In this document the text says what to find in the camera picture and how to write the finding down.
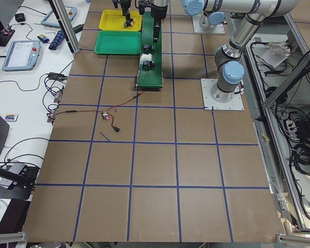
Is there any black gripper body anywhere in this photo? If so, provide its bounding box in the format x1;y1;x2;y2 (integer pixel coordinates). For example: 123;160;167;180
137;0;168;25
122;8;131;23

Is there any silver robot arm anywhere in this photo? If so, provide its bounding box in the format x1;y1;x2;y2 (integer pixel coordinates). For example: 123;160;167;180
181;1;299;103
112;0;134;27

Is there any yellow plastic tray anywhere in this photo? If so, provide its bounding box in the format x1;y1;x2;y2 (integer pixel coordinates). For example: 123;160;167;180
99;9;142;32

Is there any green plastic tray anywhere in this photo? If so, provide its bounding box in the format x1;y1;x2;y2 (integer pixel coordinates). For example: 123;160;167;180
94;30;141;55

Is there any black power brick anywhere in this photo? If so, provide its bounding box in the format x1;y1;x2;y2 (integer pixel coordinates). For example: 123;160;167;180
73;24;84;34

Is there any green conveyor belt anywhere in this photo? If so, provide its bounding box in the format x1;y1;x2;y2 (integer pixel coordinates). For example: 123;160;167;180
134;11;163;89

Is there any folded blue plaid umbrella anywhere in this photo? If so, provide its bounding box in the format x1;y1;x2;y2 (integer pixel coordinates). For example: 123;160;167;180
49;30;65;50

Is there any blue teach pendant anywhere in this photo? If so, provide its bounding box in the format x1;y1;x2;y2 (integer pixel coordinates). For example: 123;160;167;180
2;40;41;71
40;6;78;27

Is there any small green controller board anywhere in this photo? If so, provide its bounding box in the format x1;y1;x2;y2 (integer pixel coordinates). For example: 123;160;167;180
101;111;110;120

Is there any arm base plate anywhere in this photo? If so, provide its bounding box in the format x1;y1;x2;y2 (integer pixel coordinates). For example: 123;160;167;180
200;79;244;111
192;14;225;35

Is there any aluminium frame post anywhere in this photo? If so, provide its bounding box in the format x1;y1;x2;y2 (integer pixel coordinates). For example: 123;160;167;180
49;0;80;54

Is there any red black power cable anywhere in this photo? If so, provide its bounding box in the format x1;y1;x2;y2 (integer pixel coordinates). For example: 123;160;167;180
48;91;145;130

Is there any black inline switch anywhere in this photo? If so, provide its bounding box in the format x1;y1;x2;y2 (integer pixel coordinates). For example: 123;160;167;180
112;126;120;132

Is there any black camera stand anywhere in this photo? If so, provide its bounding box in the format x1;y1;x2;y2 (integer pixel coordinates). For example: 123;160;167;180
0;162;40;200

